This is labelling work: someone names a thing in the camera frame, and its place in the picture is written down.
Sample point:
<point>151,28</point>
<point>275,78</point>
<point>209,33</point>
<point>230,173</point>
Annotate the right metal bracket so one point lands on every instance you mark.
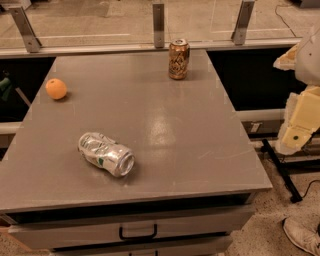
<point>239,34</point>

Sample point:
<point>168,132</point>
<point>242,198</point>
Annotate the middle metal bracket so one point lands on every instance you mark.
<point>158,25</point>

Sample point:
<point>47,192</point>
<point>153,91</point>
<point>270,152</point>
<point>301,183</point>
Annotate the grey lower drawer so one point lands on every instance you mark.
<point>200,246</point>

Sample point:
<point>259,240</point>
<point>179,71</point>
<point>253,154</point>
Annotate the white shoe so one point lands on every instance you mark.
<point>302,237</point>

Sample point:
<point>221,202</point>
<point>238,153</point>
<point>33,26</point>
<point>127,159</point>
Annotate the black drawer handle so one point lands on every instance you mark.
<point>138,233</point>

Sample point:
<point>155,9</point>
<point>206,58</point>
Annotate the orange fruit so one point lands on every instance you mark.
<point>56,89</point>

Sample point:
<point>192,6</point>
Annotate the left metal bracket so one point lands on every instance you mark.
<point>31,42</point>

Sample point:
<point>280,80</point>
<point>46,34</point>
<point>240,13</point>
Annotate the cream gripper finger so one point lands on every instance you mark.
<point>287,61</point>
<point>301,120</point>

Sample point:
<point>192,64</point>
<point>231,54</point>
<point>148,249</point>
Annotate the grey upper drawer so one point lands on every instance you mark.
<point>104,230</point>

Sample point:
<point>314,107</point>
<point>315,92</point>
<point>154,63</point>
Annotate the black metal stand leg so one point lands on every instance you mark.
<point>295,196</point>

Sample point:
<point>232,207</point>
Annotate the crushed silver 7up can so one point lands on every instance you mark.
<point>106,154</point>

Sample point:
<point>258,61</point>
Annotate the grey drawer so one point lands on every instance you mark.
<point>104,230</point>
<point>200,246</point>

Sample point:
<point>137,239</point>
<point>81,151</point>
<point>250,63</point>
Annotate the brown patterned soda can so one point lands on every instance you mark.
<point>179,52</point>

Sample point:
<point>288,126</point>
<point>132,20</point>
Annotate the grey metal rail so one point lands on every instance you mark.
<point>146,47</point>

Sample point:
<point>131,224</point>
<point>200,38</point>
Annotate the metal bracket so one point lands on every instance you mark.
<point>239,34</point>
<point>158,25</point>
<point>31,42</point>

